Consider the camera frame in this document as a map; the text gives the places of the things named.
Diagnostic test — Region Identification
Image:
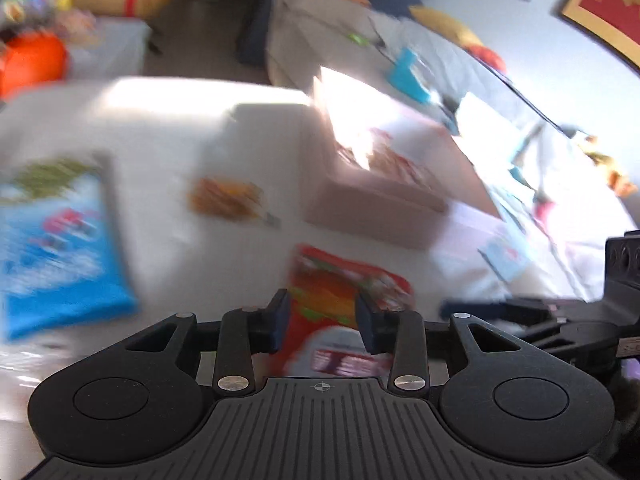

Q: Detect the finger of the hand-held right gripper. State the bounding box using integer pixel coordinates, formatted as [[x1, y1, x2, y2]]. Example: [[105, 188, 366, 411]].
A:
[[440, 296, 568, 333]]

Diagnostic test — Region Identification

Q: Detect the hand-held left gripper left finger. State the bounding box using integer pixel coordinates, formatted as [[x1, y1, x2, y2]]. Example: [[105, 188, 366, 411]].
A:
[[125, 288, 291, 394]]

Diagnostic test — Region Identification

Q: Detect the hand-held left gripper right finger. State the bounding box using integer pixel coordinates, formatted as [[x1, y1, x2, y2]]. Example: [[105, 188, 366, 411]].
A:
[[354, 293, 522, 394]]

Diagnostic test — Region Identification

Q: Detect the red snack packet green trim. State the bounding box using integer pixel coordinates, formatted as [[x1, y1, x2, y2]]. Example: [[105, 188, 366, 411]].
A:
[[270, 243, 416, 377]]

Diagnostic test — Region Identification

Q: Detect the pink cardboard box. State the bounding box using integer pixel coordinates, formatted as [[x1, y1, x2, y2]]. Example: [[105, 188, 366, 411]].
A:
[[300, 66, 504, 252]]

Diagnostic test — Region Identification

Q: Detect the clear wafer biscuit packet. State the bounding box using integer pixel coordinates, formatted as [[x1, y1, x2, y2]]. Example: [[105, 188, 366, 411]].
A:
[[189, 176, 282, 227]]

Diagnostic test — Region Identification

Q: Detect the printed paper sheet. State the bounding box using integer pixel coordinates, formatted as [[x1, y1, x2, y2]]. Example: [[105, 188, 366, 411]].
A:
[[476, 234, 534, 282]]

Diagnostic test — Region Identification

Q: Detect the yellow plush toy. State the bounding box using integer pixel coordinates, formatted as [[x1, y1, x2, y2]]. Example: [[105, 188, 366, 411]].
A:
[[574, 132, 632, 197]]

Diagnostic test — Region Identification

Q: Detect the grey covered sofa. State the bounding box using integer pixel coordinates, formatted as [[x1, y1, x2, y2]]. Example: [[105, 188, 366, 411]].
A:
[[264, 0, 640, 307]]

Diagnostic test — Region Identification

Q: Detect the white printed card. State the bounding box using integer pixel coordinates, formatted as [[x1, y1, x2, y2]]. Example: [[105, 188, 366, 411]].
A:
[[456, 92, 522, 137]]

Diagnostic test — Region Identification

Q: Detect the blue snack packet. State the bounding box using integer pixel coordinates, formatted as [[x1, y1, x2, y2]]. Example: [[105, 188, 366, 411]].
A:
[[0, 152, 140, 344]]

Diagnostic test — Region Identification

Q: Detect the teal bag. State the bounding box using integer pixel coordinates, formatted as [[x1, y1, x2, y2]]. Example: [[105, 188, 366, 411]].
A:
[[389, 48, 434, 104]]

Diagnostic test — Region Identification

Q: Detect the orange pillow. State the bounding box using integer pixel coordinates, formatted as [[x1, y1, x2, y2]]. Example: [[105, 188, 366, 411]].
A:
[[467, 45, 507, 77]]

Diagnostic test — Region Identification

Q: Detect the large red framed picture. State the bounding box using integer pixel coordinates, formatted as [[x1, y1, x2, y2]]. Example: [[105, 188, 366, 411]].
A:
[[558, 0, 640, 74]]

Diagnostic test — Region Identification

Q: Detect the yellow pillow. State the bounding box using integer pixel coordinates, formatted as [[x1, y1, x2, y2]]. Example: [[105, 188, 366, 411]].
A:
[[409, 4, 484, 49]]

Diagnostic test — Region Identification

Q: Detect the white side table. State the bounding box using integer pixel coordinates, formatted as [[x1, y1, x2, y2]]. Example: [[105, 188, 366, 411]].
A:
[[64, 14, 154, 82]]

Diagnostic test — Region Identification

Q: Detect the orange round bowl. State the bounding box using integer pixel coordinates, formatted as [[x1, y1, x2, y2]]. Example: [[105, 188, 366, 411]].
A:
[[0, 32, 69, 99]]

